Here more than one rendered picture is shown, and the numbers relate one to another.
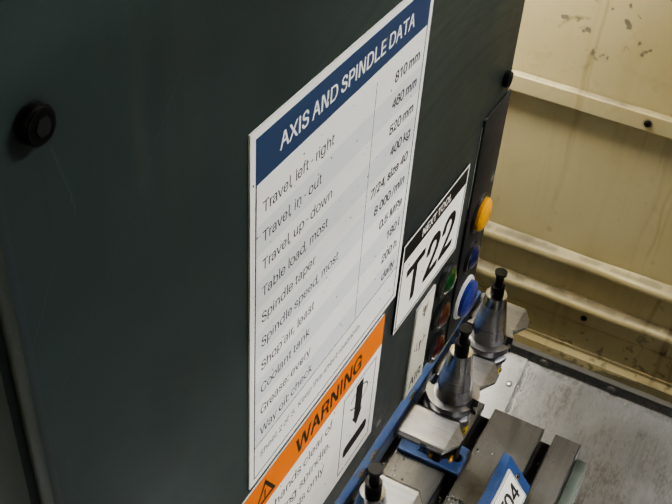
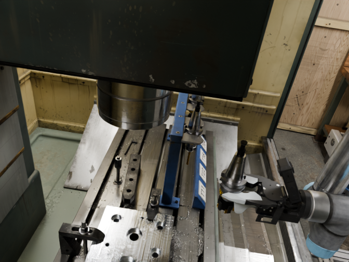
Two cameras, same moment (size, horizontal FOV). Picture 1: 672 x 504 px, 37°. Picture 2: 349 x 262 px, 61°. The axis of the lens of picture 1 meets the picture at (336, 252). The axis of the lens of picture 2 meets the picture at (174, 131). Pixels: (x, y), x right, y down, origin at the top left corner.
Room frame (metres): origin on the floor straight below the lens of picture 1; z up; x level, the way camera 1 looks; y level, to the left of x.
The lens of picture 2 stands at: (-0.17, 0.36, 1.76)
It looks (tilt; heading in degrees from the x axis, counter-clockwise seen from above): 33 degrees down; 336
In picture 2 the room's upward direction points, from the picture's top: 8 degrees clockwise
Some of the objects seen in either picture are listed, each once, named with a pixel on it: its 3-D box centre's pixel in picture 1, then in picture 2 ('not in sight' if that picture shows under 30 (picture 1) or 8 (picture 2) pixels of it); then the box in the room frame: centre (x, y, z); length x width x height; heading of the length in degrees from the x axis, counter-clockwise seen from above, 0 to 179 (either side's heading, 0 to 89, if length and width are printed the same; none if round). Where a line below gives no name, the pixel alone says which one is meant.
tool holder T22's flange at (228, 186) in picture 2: not in sight; (232, 180); (0.26, -0.01, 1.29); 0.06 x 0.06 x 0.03
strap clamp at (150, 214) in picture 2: not in sight; (153, 208); (0.48, 0.10, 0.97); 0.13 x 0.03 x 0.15; 154
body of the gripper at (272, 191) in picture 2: not in sight; (279, 202); (0.21, -0.12, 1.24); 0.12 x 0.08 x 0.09; 64
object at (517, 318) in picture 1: (502, 315); not in sight; (0.94, -0.22, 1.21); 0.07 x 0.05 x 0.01; 64
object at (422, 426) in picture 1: (432, 430); (195, 107); (0.74, -0.12, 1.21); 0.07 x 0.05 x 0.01; 64
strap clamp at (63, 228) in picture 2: not in sight; (82, 237); (0.43, 0.34, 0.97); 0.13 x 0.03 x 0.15; 64
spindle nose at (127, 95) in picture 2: not in sight; (135, 87); (0.38, 0.22, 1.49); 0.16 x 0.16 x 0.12
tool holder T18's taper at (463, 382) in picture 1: (457, 371); (198, 91); (0.79, -0.15, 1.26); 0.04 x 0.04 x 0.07
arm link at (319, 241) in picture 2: not in sight; (325, 231); (0.16, -0.27, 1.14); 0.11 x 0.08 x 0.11; 147
